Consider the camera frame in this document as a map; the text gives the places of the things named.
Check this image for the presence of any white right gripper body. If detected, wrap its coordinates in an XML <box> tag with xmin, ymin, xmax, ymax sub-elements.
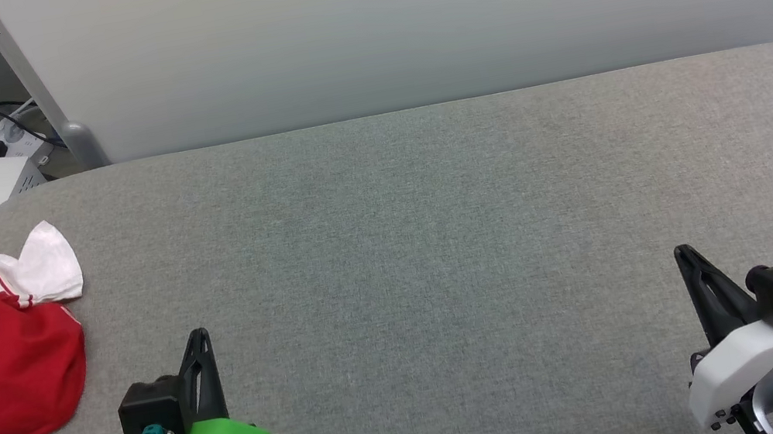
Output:
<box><xmin>676</xmin><ymin>318</ymin><xmax>773</xmax><ymax>434</ymax></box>

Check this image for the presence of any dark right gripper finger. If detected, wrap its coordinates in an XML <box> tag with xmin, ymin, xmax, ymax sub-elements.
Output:
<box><xmin>672</xmin><ymin>232</ymin><xmax>766</xmax><ymax>351</ymax></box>

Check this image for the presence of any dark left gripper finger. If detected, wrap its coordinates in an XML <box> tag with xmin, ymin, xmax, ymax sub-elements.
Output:
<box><xmin>173</xmin><ymin>325</ymin><xmax>231</xmax><ymax>429</ymax></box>

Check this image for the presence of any grey partition foot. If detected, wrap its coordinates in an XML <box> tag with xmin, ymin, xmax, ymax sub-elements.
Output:
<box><xmin>59</xmin><ymin>115</ymin><xmax>112</xmax><ymax>174</ymax></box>

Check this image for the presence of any white partition panel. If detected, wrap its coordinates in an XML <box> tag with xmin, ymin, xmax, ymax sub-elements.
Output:
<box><xmin>0</xmin><ymin>0</ymin><xmax>773</xmax><ymax>184</ymax></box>

